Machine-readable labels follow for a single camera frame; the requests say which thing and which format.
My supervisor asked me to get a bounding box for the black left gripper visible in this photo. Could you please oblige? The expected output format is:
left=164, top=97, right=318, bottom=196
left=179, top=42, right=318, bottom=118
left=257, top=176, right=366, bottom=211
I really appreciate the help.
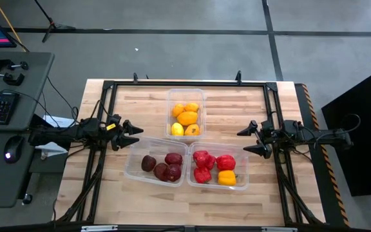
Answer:
left=103, top=113, right=144, bottom=151

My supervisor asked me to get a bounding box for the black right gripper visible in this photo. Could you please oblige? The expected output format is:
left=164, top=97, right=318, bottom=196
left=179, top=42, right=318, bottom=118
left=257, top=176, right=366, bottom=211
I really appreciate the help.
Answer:
left=236, top=120, right=283, bottom=159

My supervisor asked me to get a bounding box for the dark red apple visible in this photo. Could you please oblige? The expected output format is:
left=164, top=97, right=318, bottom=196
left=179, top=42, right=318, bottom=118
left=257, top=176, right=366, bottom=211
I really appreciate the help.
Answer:
left=164, top=152, right=184, bottom=166
left=153, top=162, right=169, bottom=182
left=140, top=155, right=157, bottom=173
left=166, top=163, right=182, bottom=182

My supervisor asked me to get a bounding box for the pale yellow lemon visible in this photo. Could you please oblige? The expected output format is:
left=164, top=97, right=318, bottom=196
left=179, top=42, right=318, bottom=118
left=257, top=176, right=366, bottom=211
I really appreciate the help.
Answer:
left=171, top=122, right=185, bottom=137

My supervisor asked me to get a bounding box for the yellow bell pepper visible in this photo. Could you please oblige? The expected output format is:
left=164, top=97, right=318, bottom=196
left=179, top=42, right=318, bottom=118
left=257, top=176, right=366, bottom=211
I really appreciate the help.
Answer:
left=217, top=169, right=238, bottom=187

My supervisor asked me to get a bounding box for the large orange-yellow fruit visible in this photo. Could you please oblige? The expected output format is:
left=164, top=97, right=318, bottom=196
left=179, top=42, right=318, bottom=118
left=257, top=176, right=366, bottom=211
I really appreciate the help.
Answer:
left=176, top=111, right=199, bottom=127

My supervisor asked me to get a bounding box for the yellow fruit with dark spot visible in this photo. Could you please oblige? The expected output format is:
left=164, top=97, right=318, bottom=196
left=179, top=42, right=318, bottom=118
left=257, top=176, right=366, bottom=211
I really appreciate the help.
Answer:
left=184, top=124, right=201, bottom=137

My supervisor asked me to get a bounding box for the wide clear plastic container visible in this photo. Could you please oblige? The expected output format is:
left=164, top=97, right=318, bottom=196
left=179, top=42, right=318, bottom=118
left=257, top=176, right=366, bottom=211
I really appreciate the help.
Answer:
left=123, top=135, right=189, bottom=188
left=186, top=141, right=250, bottom=191

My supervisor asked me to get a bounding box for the small orange citrus fruit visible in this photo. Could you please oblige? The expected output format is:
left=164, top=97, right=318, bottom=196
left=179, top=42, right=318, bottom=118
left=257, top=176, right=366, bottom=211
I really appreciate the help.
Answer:
left=171, top=102, right=186, bottom=118
left=184, top=102, right=200, bottom=113

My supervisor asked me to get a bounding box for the narrow clear plastic container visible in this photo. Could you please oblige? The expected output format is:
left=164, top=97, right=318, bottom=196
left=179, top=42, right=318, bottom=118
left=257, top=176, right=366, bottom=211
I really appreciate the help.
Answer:
left=165, top=88, right=207, bottom=140

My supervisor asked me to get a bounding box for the white paper sheet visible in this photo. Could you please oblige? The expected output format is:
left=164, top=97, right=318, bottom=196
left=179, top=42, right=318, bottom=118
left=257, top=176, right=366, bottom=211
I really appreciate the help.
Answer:
left=43, top=115, right=75, bottom=129

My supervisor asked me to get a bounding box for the black yellow hazard strip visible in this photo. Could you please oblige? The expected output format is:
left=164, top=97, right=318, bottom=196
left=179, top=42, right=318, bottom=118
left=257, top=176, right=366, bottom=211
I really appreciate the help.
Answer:
left=301, top=83, right=350, bottom=228

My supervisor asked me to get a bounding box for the white folded paper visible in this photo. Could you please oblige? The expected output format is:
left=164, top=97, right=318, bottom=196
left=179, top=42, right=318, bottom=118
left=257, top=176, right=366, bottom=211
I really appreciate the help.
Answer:
left=34, top=141, right=69, bottom=159

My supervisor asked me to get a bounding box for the black cabinet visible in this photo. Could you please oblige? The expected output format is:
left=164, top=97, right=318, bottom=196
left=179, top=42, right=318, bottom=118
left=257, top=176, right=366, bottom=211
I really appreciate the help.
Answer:
left=321, top=63, right=371, bottom=197

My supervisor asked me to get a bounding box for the black computer mouse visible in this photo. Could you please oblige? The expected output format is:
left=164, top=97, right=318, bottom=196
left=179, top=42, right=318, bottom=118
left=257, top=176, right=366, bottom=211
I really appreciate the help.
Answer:
left=4, top=135, right=25, bottom=164

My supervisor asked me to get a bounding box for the black c-clamp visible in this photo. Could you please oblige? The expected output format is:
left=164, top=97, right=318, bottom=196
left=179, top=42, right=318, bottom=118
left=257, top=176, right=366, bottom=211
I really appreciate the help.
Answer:
left=0, top=69, right=25, bottom=86
left=0, top=57, right=30, bottom=72

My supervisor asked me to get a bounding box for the black tripod stand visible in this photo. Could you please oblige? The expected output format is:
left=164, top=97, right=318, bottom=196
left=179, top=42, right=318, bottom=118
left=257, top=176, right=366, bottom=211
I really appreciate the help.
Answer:
left=32, top=0, right=77, bottom=43

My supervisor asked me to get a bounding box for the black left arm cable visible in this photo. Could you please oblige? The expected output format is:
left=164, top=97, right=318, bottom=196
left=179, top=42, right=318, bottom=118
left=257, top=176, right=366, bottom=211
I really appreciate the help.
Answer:
left=45, top=75, right=81, bottom=123

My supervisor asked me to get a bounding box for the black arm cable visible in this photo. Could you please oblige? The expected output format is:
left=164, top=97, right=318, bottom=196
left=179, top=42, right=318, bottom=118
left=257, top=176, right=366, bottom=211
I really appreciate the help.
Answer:
left=45, top=75, right=81, bottom=123
left=339, top=113, right=362, bottom=136

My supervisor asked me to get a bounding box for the black metal table frame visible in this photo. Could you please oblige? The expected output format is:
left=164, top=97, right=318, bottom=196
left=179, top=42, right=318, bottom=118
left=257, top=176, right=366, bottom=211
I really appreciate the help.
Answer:
left=55, top=79, right=325, bottom=226

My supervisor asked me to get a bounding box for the silver metal bracket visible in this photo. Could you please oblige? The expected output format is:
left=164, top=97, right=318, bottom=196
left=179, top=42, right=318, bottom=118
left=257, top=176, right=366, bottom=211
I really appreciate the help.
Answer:
left=81, top=224, right=119, bottom=232
left=261, top=226, right=298, bottom=232

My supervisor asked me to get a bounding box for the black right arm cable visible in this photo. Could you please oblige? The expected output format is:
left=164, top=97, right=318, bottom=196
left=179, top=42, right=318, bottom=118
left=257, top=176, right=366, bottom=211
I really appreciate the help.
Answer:
left=339, top=113, right=362, bottom=136

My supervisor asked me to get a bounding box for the yellow cable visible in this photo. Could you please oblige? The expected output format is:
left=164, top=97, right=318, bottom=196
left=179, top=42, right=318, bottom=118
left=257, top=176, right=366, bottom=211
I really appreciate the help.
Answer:
left=0, top=0, right=24, bottom=49

